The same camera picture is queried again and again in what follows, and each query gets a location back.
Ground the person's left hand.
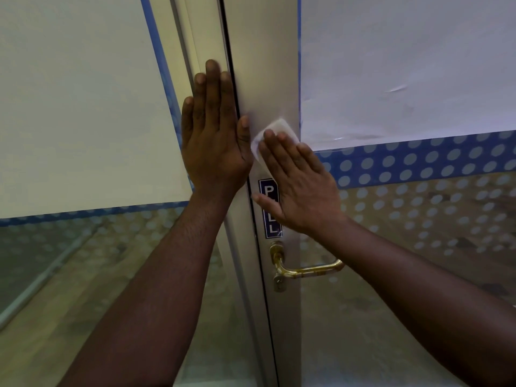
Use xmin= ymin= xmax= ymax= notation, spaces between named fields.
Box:
xmin=180 ymin=59 xmax=255 ymax=198

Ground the person's right hand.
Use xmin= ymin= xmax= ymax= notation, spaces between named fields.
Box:
xmin=250 ymin=129 xmax=347 ymax=238

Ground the white wet wipe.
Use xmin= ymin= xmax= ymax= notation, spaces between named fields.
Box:
xmin=249 ymin=118 xmax=301 ymax=164

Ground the brass door handle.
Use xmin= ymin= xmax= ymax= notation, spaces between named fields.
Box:
xmin=269 ymin=240 xmax=346 ymax=281

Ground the glass door with metal frame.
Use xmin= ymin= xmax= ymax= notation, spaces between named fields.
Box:
xmin=217 ymin=0 xmax=516 ymax=387

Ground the blue PULL sign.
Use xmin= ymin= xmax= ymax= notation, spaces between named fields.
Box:
xmin=257 ymin=178 xmax=283 ymax=240

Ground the white paper sheet on partition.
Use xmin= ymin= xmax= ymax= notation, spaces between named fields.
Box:
xmin=0 ymin=0 xmax=194 ymax=219

